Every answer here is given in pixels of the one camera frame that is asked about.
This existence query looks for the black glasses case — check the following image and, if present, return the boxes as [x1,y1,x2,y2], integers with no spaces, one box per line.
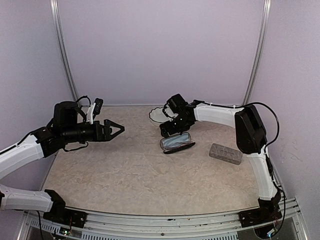
[159,132,196,155]

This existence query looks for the front aluminium rail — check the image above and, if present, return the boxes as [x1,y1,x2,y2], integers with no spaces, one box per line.
[16,198,310,240]

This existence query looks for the grey glasses case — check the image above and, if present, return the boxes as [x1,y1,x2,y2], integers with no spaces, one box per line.
[209,143,243,165]

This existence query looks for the white scalloped bowl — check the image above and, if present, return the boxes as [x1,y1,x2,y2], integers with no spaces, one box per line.
[149,107,174,124]

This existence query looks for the right aluminium frame post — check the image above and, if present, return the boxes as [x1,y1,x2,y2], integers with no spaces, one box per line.
[242,0,272,105]

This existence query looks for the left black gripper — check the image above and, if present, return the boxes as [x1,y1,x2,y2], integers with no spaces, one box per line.
[62,118,125,143]

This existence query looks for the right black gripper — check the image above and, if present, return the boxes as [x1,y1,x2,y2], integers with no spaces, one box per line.
[159,115,190,138]

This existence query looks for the aluminium frame post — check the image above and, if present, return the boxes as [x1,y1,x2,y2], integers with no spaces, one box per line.
[242,0,272,105]
[49,0,79,100]

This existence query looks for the left aluminium frame post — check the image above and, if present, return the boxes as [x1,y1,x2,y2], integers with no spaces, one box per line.
[49,0,79,100]

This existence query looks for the blue cleaning cloth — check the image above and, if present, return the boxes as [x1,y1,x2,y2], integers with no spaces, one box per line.
[160,132,191,150]

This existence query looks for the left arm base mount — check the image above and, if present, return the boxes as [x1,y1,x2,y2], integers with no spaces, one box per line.
[43,189,87,229]

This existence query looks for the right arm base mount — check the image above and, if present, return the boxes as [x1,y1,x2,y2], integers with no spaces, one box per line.
[238,198,282,228]

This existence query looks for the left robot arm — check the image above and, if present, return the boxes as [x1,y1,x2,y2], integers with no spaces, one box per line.
[0,98,125,223]

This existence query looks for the clear frame glasses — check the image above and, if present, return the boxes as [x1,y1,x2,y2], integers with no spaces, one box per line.
[163,142,196,155]

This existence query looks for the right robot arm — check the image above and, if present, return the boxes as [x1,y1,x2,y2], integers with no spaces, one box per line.
[159,93,281,222]

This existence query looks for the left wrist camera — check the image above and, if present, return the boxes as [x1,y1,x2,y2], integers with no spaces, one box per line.
[86,98,104,125]

